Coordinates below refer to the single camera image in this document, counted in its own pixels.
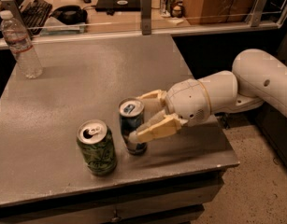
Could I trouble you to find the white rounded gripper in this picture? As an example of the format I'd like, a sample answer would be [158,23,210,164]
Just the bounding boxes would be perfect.
[128,79,211,143]

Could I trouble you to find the blue silver redbull can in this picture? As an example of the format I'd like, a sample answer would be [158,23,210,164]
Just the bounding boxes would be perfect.
[119,98,147,155]

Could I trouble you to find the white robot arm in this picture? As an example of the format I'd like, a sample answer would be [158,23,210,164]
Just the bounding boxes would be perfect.
[129,49,287,143]

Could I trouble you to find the green soda can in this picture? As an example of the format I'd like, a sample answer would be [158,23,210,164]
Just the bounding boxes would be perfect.
[77,119,117,175]

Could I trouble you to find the silver can on desk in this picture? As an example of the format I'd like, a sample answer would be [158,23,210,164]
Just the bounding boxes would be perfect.
[160,0,175,17]

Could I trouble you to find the small round brown object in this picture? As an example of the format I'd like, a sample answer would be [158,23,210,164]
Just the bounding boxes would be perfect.
[171,6,182,18]

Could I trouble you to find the wooden box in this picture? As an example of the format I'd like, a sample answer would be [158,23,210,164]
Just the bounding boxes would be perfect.
[182,0,254,25]

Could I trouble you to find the black laptop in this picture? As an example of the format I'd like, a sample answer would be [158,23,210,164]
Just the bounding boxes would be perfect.
[95,0,140,11]

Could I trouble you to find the black headphones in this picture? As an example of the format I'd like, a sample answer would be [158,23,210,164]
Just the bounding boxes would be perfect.
[51,5,88,25]

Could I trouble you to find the grey drawer cabinet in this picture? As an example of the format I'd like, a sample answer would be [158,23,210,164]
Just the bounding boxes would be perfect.
[0,168,226,224]

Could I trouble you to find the black keyboard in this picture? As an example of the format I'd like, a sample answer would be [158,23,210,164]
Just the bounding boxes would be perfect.
[22,0,52,35]

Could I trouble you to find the clear plastic water bottle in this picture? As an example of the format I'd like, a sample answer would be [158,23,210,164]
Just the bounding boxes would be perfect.
[0,10,43,78]

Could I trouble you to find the metal bracket centre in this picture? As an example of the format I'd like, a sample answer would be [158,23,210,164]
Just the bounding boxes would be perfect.
[140,0,151,35]

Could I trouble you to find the metal bracket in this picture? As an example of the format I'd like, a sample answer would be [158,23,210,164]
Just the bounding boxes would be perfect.
[249,0,267,27]
[0,0,32,38]
[140,0,151,35]

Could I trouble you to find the metal bracket right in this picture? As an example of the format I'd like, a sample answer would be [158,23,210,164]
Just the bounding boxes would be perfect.
[249,0,267,27]

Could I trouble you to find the metal bracket left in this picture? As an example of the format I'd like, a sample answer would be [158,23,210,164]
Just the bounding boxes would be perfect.
[0,0,32,38]

